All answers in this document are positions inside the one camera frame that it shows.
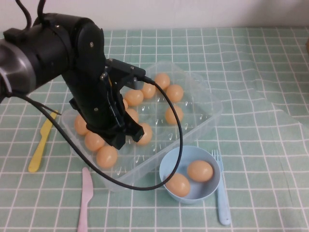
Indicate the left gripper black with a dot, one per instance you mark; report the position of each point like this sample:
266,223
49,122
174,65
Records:
94,106

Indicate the brown egg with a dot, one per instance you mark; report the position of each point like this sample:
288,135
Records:
163,81
125,104
80,126
135,97
133,116
107,156
200,171
93,142
171,116
149,91
179,185
147,134
174,93

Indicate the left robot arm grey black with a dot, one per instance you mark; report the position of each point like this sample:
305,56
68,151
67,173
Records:
48,48

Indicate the clear plastic egg box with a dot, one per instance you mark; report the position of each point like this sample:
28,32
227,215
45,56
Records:
198,113

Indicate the brown cardboard box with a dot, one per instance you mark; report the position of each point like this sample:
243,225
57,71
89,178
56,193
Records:
307,46

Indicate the light blue plastic bowl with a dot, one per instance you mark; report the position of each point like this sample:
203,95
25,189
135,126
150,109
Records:
193,153

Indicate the pink plastic knife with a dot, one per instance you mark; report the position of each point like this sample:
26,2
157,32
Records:
85,193

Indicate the yellow plastic knife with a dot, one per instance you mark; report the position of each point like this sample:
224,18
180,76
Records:
39,149

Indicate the light blue plastic fork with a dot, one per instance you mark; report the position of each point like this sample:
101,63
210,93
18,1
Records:
223,205

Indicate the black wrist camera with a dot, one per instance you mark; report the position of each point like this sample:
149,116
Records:
123,70

